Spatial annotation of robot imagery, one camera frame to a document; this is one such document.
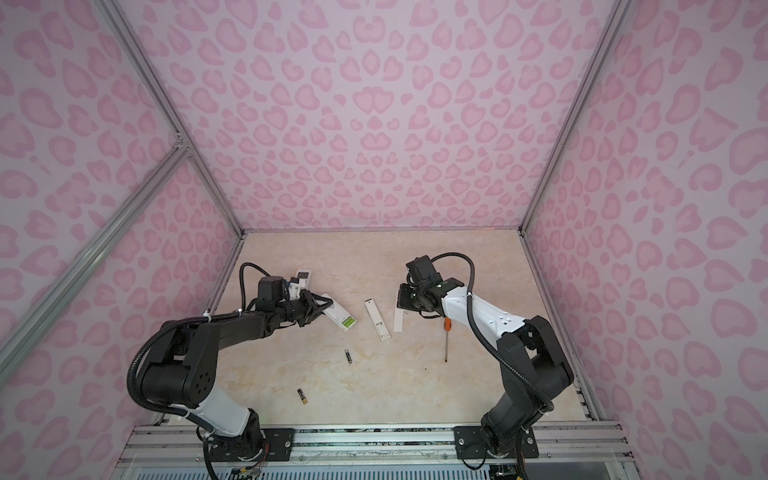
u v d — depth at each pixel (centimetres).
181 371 46
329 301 91
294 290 88
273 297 75
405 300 80
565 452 72
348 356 88
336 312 90
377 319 93
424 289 67
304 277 106
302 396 80
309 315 84
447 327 93
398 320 95
